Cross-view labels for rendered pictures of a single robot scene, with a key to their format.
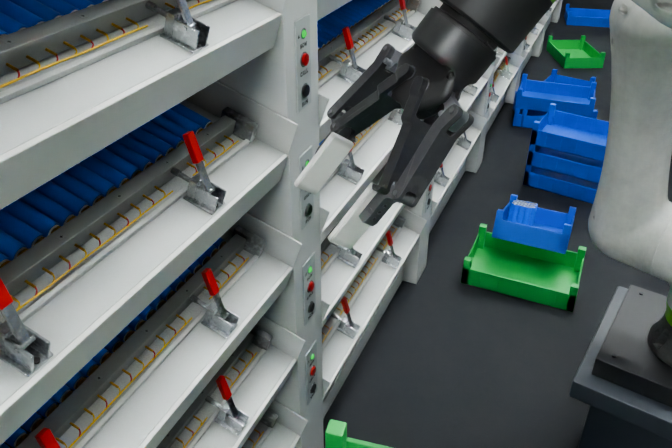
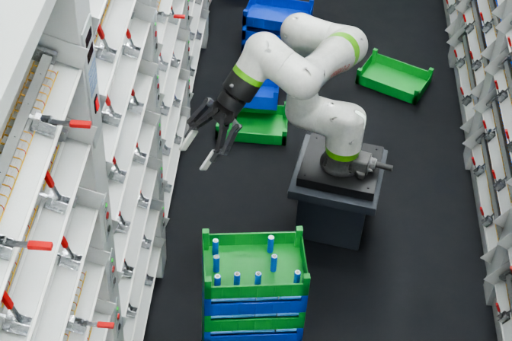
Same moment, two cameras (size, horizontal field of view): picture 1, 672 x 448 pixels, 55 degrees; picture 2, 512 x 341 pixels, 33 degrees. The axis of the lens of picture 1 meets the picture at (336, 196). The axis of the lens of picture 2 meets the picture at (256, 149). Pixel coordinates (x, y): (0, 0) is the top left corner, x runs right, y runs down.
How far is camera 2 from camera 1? 1.85 m
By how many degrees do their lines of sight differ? 21
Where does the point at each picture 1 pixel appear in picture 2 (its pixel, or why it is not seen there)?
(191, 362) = (139, 221)
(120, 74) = (129, 133)
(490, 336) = (240, 171)
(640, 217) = (307, 109)
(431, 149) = (231, 138)
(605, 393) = (302, 193)
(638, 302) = (315, 142)
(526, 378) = (265, 192)
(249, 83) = not seen: hidden behind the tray
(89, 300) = (126, 207)
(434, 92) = (228, 118)
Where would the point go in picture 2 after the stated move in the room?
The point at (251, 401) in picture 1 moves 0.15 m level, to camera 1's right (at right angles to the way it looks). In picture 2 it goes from (148, 234) to (192, 224)
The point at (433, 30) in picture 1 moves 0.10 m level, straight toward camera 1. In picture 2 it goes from (226, 100) to (232, 125)
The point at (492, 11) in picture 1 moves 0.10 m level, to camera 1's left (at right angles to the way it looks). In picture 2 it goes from (244, 96) to (209, 103)
